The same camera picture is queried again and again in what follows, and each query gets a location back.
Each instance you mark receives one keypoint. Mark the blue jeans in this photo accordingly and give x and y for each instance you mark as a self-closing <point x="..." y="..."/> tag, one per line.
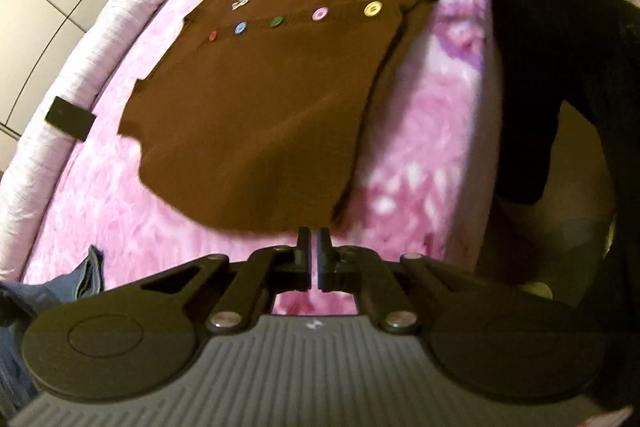
<point x="45" y="302"/>

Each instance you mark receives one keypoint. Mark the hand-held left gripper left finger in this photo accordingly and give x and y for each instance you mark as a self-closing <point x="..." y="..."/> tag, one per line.
<point x="302" y="248"/>

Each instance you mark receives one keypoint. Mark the pink floral blanket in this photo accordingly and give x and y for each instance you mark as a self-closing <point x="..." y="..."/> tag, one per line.
<point x="425" y="147"/>

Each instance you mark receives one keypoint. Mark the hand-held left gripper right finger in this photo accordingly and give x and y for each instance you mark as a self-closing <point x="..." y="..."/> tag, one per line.
<point x="325" y="248"/>

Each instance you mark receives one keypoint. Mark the person's black trouser legs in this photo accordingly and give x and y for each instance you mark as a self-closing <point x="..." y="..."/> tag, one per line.
<point x="565" y="72"/>

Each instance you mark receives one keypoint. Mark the brown cardigan with coloured buttons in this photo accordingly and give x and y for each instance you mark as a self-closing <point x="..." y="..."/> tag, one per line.
<point x="260" y="107"/>

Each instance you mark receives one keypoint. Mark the small black rectangular device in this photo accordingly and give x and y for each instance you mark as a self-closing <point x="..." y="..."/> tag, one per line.
<point x="70" y="117"/>

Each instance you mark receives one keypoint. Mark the white quilt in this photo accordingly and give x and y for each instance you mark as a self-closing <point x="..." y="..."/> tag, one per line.
<point x="75" y="32"/>

